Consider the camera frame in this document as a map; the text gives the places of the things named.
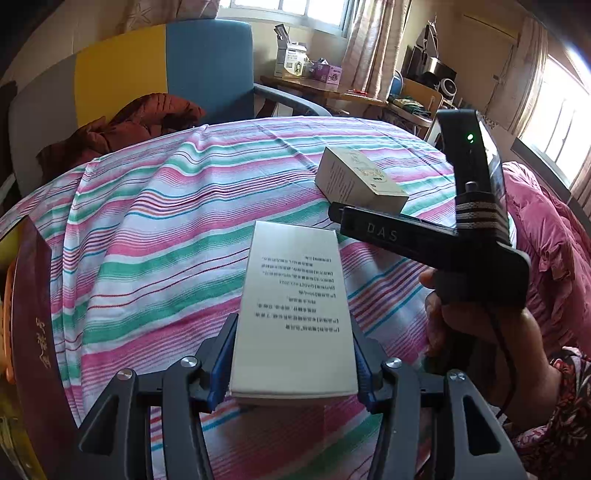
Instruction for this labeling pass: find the white box with print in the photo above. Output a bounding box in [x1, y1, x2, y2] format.
[274, 41, 310, 79]

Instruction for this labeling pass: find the cream printed carton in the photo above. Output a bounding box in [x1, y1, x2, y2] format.
[315, 147, 411, 215]

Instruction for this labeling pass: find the person's right hand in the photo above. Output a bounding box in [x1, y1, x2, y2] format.
[419, 269, 553, 417]

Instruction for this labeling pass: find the side window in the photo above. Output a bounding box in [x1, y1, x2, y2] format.
[517, 55, 591, 199]

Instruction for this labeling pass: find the pink patterned curtain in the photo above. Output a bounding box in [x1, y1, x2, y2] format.
[122, 0, 220, 33]
[342, 0, 411, 100]

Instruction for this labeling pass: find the green cloth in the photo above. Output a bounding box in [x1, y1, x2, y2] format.
[388, 95, 435, 121]

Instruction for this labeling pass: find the wooden desk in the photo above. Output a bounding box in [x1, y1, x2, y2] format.
[261, 74, 386, 112]

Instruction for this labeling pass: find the maroon storage box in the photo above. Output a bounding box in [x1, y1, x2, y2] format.
[0, 215, 79, 480]

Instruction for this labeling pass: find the bright window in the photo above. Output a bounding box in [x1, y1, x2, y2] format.
[217, 0, 352, 38]

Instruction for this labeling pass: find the black appliance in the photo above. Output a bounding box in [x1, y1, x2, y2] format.
[402, 46, 458, 90]

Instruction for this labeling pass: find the grey yellow blue chair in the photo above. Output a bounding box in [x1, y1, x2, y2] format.
[0, 18, 333, 204]

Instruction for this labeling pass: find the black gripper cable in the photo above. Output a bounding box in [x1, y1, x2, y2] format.
[489, 307, 518, 421]

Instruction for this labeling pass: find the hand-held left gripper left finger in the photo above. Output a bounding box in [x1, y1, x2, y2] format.
[76, 313, 239, 480]

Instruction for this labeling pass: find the striped tablecloth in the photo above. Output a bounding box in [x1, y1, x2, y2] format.
[0, 115, 518, 480]

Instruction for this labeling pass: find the person's right forearm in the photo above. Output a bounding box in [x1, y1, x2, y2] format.
[505, 346, 591, 480]

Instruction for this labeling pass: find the long cream carton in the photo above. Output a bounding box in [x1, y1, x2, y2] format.
[229, 220, 360, 407]

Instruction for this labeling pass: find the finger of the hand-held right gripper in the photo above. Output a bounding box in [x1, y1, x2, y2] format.
[329, 201, 356, 227]

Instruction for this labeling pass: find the beige side curtain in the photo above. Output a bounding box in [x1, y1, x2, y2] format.
[489, 18, 550, 139]

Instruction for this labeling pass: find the dark red garment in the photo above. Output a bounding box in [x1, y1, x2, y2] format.
[37, 92, 206, 171]

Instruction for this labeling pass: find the pink quilt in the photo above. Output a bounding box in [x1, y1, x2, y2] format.
[501, 161, 591, 342]

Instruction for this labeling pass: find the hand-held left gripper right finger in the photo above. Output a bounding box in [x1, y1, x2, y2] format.
[350, 318, 527, 480]

